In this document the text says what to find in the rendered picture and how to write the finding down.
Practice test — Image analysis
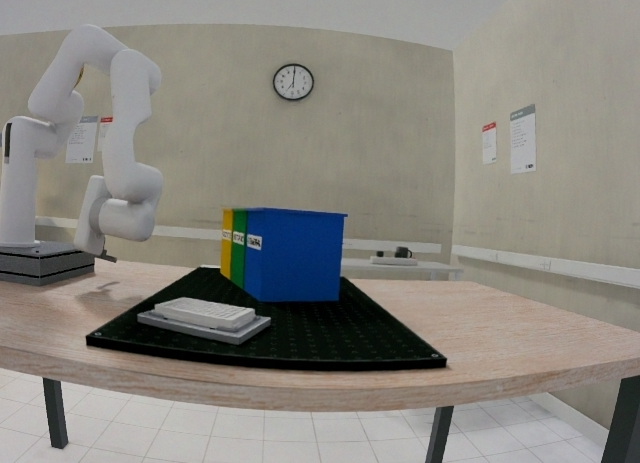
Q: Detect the green open-top bin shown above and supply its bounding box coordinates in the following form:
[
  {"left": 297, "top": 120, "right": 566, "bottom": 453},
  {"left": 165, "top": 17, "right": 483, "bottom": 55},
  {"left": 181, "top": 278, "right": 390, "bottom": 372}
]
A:
[{"left": 231, "top": 208, "right": 248, "bottom": 289}]

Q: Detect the yellow open-top bin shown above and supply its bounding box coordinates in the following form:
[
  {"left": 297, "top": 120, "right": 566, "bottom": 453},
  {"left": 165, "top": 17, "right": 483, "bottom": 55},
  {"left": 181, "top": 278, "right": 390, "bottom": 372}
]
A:
[{"left": 220, "top": 209, "right": 234, "bottom": 280}]

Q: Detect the blue bin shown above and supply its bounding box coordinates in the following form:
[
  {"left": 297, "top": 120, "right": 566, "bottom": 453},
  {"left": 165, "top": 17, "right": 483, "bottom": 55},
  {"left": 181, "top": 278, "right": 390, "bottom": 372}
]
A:
[{"left": 244, "top": 208, "right": 348, "bottom": 301}]

